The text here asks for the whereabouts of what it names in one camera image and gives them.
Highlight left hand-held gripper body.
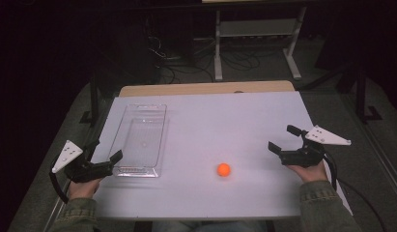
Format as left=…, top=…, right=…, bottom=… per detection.
left=51, top=139, right=115, bottom=184

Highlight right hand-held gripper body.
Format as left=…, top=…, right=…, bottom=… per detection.
left=278, top=125, right=353, bottom=167

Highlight clear plastic tray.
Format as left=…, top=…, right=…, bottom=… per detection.
left=108, top=103, right=170, bottom=179

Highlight orange ball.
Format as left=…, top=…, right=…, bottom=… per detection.
left=216, top=162, right=232, bottom=178

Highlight person's right hand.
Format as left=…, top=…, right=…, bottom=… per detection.
left=287, top=161, right=329, bottom=184

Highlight person's left hand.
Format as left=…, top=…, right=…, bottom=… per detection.
left=69, top=177, right=102, bottom=201

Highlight black metal stand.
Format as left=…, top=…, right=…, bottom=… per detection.
left=79, top=72, right=101, bottom=128
left=354, top=64, right=383, bottom=124

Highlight light wooden table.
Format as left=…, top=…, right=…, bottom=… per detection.
left=118, top=80, right=296, bottom=98

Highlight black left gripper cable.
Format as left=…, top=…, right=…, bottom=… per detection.
left=48, top=160, right=71, bottom=205

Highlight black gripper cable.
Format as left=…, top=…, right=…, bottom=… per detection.
left=323, top=154, right=389, bottom=232
left=48, top=160, right=71, bottom=205

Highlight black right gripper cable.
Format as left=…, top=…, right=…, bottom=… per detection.
left=323, top=154, right=389, bottom=232

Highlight white metal desk frame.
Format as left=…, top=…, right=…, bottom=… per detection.
left=213, top=6, right=308, bottom=82

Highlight tangle of floor cables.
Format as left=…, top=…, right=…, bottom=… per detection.
left=147, top=15, right=262, bottom=85

